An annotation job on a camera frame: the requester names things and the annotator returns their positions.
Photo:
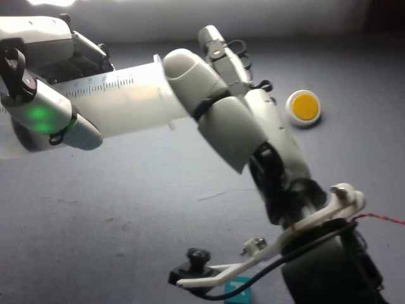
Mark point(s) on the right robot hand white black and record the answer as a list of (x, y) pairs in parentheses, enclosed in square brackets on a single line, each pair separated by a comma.
[(228, 126)]

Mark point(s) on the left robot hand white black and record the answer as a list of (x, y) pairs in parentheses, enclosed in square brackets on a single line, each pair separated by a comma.
[(47, 111)]

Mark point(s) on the large white plastic syringe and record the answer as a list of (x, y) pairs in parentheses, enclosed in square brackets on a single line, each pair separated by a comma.
[(126, 104)]

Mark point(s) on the yellow button white base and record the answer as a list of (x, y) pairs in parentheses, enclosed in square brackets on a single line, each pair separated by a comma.
[(304, 107)]

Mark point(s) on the teal letter K block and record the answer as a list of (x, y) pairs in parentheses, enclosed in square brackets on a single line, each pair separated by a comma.
[(243, 296)]

